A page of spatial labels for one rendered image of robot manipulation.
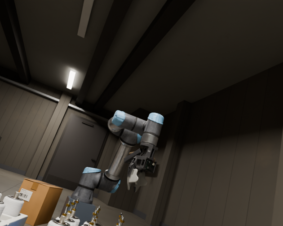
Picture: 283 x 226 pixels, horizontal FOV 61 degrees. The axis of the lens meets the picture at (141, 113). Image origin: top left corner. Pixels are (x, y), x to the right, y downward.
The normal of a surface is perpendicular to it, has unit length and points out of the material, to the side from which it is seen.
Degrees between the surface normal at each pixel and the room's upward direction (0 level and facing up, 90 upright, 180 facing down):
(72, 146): 90
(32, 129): 90
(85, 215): 90
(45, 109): 90
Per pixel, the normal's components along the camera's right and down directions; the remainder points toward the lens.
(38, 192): -0.08, -0.35
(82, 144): 0.35, -0.21
